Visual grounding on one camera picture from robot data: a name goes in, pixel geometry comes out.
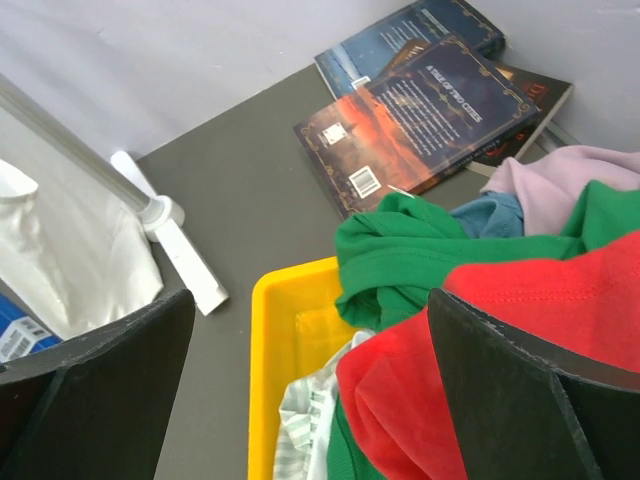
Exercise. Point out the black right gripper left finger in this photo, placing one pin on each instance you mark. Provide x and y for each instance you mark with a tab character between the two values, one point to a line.
97	406

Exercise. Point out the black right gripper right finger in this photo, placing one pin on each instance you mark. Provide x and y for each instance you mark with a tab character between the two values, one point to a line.
526	408

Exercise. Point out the red tank top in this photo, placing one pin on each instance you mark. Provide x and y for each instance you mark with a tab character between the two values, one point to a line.
522	370

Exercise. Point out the white tank top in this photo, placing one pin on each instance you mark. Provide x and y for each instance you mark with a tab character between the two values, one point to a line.
71	250

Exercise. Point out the blue garment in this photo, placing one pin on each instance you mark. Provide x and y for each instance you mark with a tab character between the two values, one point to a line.
492	215

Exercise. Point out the silver clothes rack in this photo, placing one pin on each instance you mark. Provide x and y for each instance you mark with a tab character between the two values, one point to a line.
161	217

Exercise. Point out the green garment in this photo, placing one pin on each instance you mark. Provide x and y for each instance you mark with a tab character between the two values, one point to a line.
430	240

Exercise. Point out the striped white garment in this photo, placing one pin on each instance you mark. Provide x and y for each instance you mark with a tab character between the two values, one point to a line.
306	413

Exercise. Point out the yellow plastic bin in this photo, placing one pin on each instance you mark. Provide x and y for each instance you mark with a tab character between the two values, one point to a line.
295	330

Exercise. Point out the lilac garment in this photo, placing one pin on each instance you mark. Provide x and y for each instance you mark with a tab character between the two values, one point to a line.
549	188

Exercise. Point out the blue cover book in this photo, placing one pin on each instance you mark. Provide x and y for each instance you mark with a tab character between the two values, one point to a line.
364	55

